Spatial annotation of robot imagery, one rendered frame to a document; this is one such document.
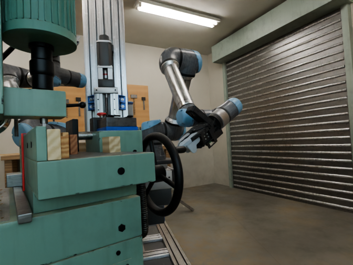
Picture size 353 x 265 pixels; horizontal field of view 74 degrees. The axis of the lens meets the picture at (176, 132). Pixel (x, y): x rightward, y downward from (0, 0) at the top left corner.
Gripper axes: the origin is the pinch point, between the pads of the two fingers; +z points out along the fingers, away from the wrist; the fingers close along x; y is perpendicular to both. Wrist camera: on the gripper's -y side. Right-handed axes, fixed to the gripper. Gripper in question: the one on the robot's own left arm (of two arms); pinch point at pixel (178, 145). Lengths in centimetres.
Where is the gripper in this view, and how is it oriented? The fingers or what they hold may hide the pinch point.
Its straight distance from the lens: 81.1
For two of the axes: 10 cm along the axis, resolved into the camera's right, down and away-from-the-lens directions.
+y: 4.5, 8.5, 2.7
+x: -5.9, 0.6, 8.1
